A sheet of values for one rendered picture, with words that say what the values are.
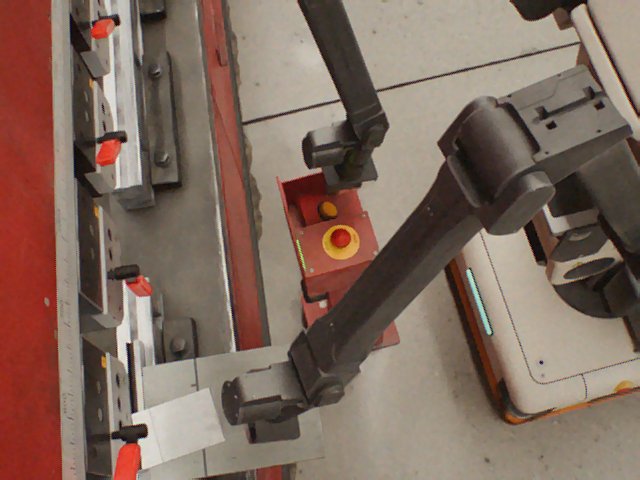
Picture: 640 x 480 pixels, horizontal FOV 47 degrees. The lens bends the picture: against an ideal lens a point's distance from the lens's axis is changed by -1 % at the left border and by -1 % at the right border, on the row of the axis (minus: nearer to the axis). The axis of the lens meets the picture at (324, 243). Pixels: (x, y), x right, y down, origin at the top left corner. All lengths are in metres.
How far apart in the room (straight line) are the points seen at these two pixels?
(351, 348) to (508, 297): 1.16
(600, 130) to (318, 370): 0.42
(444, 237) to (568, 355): 1.28
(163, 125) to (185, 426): 0.60
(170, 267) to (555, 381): 1.03
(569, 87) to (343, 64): 0.50
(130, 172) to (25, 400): 0.72
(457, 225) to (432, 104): 1.84
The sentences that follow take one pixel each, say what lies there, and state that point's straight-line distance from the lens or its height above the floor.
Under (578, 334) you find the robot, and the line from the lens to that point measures 1.98.
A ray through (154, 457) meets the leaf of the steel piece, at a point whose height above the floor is 1.00.
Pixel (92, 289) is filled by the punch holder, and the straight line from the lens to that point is 0.93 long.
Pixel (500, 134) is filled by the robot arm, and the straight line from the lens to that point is 0.66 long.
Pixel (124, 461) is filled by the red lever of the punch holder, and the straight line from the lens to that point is 0.87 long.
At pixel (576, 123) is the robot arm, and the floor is 1.57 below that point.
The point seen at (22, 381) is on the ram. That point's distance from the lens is 0.71.
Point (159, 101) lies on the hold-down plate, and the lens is 1.50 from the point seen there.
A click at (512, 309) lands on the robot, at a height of 0.28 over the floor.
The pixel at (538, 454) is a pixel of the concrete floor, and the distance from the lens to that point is 2.19.
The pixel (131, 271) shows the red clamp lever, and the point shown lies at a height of 1.25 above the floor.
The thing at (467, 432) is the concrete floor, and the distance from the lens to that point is 2.16.
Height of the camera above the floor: 2.13
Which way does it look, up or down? 68 degrees down
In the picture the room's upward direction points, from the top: 8 degrees counter-clockwise
